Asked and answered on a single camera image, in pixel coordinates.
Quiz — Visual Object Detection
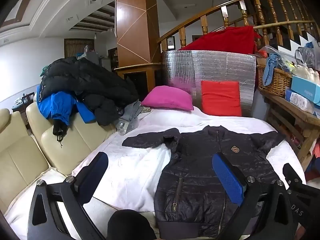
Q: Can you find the pink pillow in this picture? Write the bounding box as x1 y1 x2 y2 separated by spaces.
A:
141 85 194 111

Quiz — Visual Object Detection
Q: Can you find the wicker basket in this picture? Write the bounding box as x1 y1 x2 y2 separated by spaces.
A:
256 64 293 98

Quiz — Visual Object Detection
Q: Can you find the silver foil insulation panel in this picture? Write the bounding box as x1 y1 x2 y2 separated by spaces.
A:
162 50 257 117

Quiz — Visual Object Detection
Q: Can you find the white blanket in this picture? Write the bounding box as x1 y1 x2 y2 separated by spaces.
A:
5 104 307 240

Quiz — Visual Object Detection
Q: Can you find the red cushion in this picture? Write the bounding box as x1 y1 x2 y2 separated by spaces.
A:
201 80 242 117

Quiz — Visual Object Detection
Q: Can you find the pile of black coats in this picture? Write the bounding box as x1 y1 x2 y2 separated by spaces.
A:
37 56 139 126

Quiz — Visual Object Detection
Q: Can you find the wooden pillar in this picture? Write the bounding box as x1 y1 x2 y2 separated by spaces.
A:
114 0 163 93

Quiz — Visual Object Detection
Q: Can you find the red cloth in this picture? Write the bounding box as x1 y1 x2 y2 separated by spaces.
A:
178 25 262 54

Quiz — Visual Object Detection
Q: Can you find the wooden headboard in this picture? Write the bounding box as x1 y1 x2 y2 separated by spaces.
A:
157 0 317 52

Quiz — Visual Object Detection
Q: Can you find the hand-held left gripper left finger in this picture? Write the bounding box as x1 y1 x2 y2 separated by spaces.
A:
27 151 109 240

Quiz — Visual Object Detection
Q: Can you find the blue jacket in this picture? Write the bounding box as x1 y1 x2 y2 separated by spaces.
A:
37 85 97 126

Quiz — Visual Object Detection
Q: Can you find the grey refrigerator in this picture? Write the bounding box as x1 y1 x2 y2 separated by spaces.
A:
86 51 110 68

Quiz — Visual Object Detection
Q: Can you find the cream leather sofa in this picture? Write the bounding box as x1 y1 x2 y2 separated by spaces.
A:
0 94 117 208

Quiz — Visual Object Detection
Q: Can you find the black puffer jacket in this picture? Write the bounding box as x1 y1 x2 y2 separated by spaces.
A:
122 125 287 239

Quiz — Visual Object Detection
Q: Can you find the blue cardboard box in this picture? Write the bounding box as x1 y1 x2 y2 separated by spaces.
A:
291 75 320 106

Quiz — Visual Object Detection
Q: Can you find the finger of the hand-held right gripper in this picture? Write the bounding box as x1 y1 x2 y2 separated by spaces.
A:
282 163 304 188

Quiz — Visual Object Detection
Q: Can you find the patterned tissue box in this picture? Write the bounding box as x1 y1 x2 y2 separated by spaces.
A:
285 90 315 114

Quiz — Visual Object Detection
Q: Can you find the blue cloth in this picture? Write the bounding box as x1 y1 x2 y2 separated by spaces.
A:
264 54 284 85

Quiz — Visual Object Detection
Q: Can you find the grey cloth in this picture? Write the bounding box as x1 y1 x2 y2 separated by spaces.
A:
112 100 153 135

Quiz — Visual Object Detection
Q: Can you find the grey plastic bag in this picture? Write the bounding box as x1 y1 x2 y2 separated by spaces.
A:
295 47 317 69

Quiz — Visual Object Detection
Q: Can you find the wooden bench table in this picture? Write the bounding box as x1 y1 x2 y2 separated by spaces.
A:
259 87 320 164

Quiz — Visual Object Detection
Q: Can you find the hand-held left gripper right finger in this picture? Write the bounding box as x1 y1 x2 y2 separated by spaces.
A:
212 152 295 240

